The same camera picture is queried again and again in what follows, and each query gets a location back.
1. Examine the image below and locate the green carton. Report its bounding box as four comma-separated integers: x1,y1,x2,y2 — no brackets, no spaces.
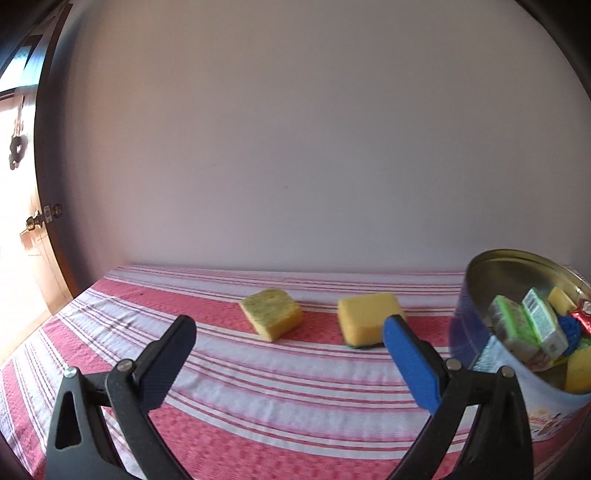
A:
521,288,569,360
488,295,540,363

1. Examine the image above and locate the dark blue small object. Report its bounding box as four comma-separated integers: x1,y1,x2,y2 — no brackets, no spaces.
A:
557,316,582,357

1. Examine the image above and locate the yellow green sponge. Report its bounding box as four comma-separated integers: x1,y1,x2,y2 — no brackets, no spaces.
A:
547,286,577,316

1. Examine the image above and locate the red snack packet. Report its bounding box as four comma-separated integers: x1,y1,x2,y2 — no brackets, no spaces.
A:
570,299,591,337

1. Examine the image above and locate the round metal tin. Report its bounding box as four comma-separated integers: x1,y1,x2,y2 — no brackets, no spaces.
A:
448,249,591,443

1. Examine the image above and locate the wooden door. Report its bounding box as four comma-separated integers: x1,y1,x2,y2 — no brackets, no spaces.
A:
1,1,72,362

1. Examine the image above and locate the red white striped cloth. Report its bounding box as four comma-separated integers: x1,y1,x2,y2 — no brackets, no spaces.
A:
0,264,591,480

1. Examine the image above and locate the yellow sponge top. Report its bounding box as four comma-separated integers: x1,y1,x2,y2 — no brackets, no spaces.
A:
239,289,303,342

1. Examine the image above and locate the door knob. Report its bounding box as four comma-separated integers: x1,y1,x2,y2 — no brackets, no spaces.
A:
25,203,63,231

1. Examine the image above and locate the black hanging scrunchie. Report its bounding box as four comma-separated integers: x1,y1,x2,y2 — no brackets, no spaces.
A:
9,135,28,170

